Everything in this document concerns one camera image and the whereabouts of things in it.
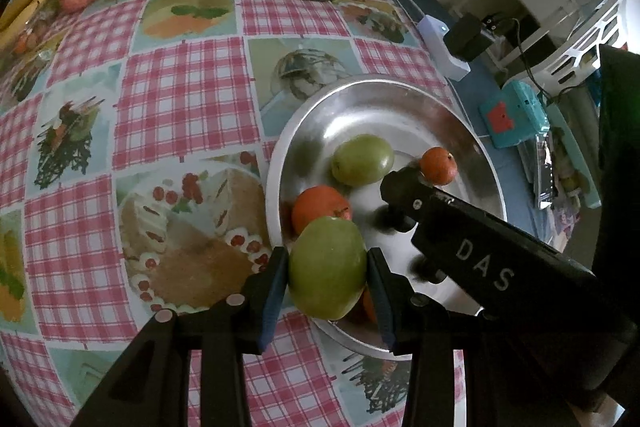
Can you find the round steel plate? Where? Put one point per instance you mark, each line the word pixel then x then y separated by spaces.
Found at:
pixel 400 122

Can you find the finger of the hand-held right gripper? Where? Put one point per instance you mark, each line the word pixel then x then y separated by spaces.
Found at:
pixel 426 269
pixel 407 197

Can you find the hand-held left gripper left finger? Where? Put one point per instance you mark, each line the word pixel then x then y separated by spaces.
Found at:
pixel 272 292

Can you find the white power strip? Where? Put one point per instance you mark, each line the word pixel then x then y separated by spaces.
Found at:
pixel 437 39

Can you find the orange tangerine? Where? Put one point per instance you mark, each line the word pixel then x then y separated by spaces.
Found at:
pixel 437 165
pixel 321 209
pixel 369 304

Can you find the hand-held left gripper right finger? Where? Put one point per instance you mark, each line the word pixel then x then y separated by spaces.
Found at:
pixel 381 302

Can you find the black charger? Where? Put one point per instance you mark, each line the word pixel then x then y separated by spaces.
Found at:
pixel 467 38

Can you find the teal box with orange patch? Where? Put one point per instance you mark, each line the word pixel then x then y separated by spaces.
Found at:
pixel 515 114

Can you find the green jujube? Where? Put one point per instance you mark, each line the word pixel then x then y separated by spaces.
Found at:
pixel 362 159
pixel 327 267

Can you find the small orange kumquat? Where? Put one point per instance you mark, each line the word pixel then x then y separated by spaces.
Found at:
pixel 22 42

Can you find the mint green plastic tray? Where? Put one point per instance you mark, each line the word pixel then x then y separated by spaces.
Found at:
pixel 575 147

